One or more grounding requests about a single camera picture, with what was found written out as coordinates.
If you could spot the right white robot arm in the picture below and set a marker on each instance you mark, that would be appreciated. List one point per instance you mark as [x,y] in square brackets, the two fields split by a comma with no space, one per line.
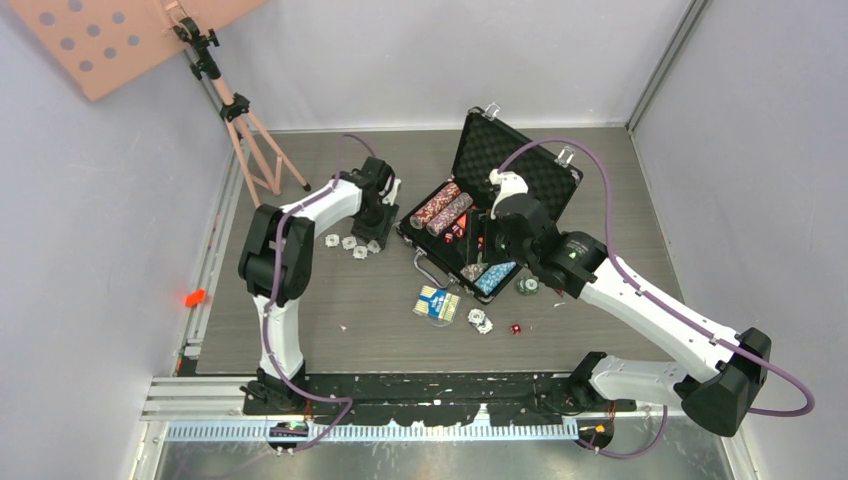
[713,375]

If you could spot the red poker chip stack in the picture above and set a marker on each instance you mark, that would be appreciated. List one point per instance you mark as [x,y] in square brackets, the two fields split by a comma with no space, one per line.
[435,205]

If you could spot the grey camo chip stack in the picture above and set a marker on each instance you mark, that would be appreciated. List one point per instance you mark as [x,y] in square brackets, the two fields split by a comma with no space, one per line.
[472,272]

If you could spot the blue white chip pair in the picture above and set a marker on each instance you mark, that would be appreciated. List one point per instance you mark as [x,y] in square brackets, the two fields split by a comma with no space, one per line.
[478,319]

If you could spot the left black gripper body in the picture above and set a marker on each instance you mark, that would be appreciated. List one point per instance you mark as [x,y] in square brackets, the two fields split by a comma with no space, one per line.
[375,225]

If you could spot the blue playing card deck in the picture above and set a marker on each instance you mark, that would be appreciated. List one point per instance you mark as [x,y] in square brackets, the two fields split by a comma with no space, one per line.
[437,305]

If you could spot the blue white chip lower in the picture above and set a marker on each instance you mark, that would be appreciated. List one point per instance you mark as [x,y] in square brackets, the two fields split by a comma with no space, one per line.
[360,252]

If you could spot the pink music stand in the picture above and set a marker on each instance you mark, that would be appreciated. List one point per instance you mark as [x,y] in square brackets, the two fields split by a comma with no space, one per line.
[104,45]

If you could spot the light blue chip stack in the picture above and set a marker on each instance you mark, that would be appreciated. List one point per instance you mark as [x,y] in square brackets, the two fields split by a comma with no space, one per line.
[493,276]

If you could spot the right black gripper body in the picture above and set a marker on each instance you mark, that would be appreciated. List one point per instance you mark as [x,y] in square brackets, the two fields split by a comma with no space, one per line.
[515,252]

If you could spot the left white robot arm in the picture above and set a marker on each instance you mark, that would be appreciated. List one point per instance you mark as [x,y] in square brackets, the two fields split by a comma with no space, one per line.
[276,264]

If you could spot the dark green chip pile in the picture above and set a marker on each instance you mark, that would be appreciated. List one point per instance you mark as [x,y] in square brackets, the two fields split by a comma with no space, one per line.
[528,286]

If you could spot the orange clip on rail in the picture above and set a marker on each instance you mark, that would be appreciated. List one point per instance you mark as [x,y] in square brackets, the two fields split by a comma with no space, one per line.
[194,298]

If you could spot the black poker chip case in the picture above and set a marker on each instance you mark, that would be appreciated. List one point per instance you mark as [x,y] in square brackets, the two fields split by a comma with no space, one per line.
[493,162]

